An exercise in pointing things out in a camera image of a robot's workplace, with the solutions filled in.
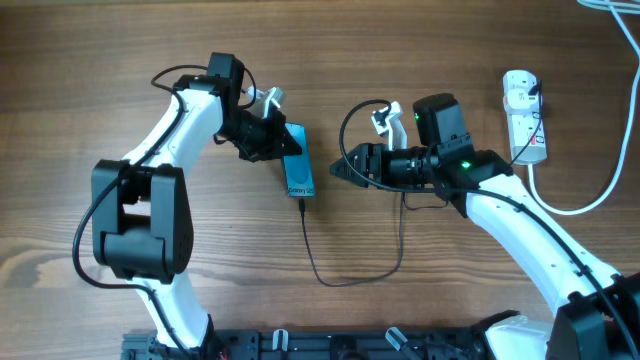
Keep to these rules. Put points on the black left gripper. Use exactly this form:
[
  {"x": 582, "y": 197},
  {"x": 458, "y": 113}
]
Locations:
[{"x": 270, "y": 148}]

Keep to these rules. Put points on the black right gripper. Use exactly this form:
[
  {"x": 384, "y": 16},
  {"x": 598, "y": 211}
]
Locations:
[{"x": 370, "y": 155}]

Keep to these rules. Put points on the blue Samsung Galaxy smartphone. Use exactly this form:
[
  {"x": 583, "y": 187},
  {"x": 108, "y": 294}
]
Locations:
[{"x": 297, "y": 168}]

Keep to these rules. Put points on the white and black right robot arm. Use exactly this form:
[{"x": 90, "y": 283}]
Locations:
[{"x": 595, "y": 308}]

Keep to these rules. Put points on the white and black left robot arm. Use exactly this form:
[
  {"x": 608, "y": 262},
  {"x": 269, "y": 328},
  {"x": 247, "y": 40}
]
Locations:
[{"x": 140, "y": 214}]

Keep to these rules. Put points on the white USB charger plug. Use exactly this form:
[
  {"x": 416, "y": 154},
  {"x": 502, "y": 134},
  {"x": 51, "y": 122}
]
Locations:
[{"x": 519, "y": 101}]

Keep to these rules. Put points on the white power strip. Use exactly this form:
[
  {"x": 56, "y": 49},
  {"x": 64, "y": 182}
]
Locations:
[{"x": 527, "y": 139}]

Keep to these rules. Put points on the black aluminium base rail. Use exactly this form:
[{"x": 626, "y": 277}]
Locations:
[{"x": 437, "y": 343}]

